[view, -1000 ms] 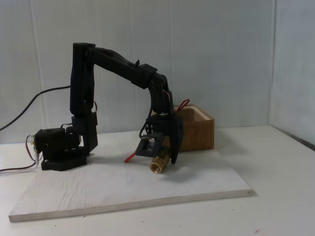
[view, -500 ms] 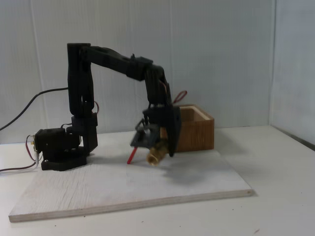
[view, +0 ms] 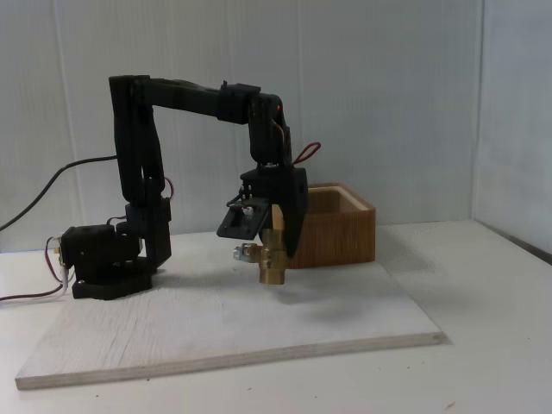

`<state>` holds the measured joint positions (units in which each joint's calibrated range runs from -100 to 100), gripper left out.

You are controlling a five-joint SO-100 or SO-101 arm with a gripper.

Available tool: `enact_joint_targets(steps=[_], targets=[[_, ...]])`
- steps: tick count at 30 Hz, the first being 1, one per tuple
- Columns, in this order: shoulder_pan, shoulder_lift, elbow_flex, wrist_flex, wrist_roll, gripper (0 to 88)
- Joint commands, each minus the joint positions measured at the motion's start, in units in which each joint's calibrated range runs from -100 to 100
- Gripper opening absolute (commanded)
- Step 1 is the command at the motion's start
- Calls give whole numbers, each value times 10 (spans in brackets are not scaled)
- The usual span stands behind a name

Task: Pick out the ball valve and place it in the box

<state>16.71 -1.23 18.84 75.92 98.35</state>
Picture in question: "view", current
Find black power cable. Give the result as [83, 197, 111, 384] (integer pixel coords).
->
[0, 155, 120, 234]

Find red and white base wires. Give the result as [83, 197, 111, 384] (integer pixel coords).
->
[0, 235, 72, 308]

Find slatted wooden box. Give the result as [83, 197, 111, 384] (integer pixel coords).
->
[284, 183, 376, 271]

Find red wrist servo wire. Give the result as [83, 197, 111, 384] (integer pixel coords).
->
[292, 141, 322, 166]

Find white painted plywood board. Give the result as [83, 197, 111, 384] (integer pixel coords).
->
[15, 223, 448, 392]

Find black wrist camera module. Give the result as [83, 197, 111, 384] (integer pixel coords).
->
[216, 200, 270, 241]

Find brass ball valve red handle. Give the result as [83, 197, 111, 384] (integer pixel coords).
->
[232, 203, 288, 286]

